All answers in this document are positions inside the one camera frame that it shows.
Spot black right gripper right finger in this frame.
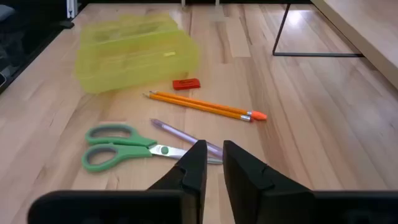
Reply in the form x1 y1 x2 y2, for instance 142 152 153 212
222 139 398 224

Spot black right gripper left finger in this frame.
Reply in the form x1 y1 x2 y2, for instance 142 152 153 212
27 139 208 224

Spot purple translucent pen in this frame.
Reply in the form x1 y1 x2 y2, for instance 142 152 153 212
150 118 224 159

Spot green-handled scissors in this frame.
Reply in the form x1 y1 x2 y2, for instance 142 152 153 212
81 123 223 173

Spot plain yellow pencil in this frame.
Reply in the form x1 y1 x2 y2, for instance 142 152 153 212
142 93 253 123

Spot small orange object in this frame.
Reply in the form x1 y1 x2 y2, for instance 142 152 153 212
149 90 267 121

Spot red rectangular eraser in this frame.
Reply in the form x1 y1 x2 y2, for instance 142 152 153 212
172 78 201 91

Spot yellow-green translucent pencil case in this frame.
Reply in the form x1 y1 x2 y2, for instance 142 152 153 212
74 12 200 94

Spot small wooden shelf black legs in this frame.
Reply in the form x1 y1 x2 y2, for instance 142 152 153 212
272 0 398 90

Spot silver aluminium extrusion bar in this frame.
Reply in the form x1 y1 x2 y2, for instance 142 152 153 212
66 0 78 19

